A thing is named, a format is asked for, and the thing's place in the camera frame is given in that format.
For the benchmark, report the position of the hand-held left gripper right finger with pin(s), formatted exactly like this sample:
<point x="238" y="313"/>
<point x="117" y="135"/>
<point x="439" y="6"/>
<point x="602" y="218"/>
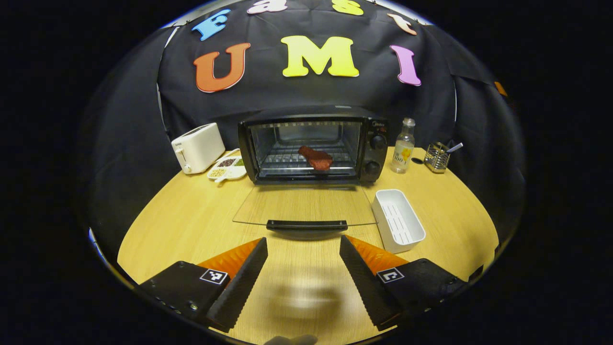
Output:
<point x="361" y="282"/>

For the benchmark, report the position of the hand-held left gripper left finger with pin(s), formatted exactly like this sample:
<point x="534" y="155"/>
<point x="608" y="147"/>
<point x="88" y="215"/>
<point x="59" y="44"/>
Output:
<point x="242" y="282"/>

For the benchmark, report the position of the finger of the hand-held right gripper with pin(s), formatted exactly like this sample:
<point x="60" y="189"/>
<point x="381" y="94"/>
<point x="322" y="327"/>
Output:
<point x="501" y="89"/>

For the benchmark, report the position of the black electric oven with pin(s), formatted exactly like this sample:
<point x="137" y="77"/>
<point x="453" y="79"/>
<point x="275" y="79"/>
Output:
<point x="376" y="158"/>

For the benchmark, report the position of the red meat piece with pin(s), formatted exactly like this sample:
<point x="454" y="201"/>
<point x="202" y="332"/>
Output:
<point x="317" y="158"/>

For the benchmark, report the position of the white plastic tray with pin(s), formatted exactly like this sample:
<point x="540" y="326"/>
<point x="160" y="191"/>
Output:
<point x="397" y="223"/>

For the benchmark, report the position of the white divided snack dish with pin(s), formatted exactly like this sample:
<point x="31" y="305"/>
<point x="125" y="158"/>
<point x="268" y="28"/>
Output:
<point x="227" y="168"/>

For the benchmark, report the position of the clear glass bottle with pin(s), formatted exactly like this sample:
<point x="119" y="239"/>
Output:
<point x="403" y="151"/>

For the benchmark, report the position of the white toaster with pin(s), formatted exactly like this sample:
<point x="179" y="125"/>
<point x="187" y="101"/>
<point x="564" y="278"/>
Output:
<point x="198" y="146"/>

